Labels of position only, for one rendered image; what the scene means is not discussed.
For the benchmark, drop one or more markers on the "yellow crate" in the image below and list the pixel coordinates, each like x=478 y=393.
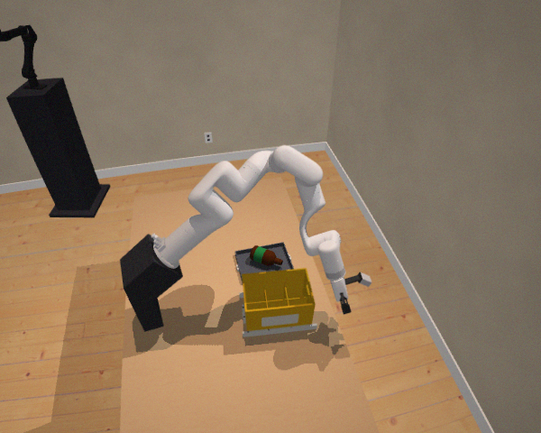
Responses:
x=272 y=307

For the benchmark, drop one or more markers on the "brown glass bottle with green label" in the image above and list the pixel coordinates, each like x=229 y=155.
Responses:
x=264 y=256

